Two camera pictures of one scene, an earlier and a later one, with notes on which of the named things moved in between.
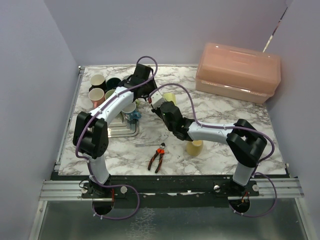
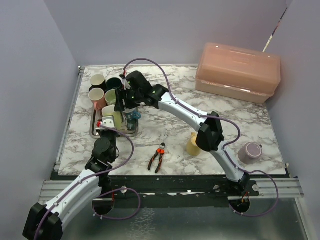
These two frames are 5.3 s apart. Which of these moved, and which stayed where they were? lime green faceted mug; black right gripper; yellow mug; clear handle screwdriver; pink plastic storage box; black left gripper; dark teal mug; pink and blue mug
Moved: lime green faceted mug; black right gripper; black left gripper
Stayed: dark teal mug; pink plastic storage box; yellow mug; pink and blue mug; clear handle screwdriver
